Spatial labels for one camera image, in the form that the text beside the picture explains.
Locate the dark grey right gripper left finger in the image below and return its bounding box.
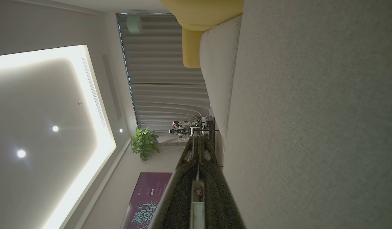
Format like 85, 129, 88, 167
148, 137, 197, 229

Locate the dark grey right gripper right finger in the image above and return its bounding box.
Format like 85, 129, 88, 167
198, 137, 247, 229

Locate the green potted plant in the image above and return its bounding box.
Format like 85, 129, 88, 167
131, 127, 160, 163

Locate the white toy robot figure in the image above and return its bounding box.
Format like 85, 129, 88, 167
169, 117, 209, 141

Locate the dark low table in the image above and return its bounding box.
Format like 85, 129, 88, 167
206, 116, 216, 150

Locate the grey pleated curtain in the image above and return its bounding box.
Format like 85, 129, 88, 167
116, 13, 212, 131

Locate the grey fabric sofa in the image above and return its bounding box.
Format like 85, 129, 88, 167
199, 0, 392, 229

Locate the white linear ceiling vent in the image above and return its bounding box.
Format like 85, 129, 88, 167
82, 57, 107, 128

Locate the yellow sofa backrest cushion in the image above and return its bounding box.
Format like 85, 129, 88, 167
160, 0, 245, 31
182, 27, 205, 69

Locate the purple wall poster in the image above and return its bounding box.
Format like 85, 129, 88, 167
121, 172, 173, 229

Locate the white cylindrical wall device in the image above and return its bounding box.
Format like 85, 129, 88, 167
126, 14, 143, 35

